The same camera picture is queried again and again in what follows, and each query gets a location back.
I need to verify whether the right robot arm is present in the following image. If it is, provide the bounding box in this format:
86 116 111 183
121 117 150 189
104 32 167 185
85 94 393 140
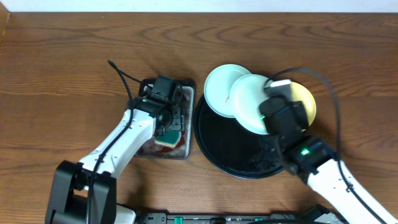
259 95 397 223

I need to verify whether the yellow plate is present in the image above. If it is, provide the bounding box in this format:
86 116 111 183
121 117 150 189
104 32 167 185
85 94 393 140
290 82 317 126

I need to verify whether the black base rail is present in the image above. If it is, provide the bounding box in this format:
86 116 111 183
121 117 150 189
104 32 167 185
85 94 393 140
114 205 346 224

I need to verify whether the light blue plate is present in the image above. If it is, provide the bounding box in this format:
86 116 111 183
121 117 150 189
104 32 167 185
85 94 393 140
204 64 251 118
229 74 268 135

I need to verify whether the green yellow sponge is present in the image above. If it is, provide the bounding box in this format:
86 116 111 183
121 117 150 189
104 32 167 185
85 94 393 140
155 131 182 148

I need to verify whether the rectangular metal baking tray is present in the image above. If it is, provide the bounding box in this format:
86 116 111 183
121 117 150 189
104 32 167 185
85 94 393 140
136 79 195 160

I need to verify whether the round black tray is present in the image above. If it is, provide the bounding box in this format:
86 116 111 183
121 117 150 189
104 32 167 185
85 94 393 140
193 96 284 179

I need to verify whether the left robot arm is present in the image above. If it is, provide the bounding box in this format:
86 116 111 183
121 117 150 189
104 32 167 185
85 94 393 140
45 93 185 223

